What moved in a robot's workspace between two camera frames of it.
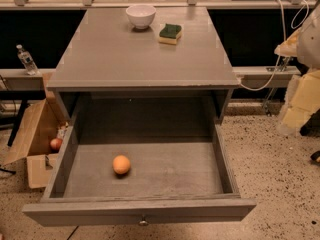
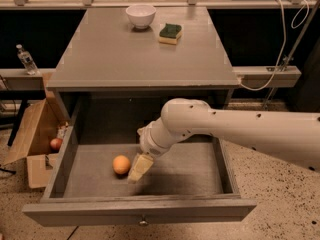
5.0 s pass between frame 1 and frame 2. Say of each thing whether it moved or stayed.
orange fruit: stayed
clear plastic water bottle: stayed
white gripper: moved
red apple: stayed
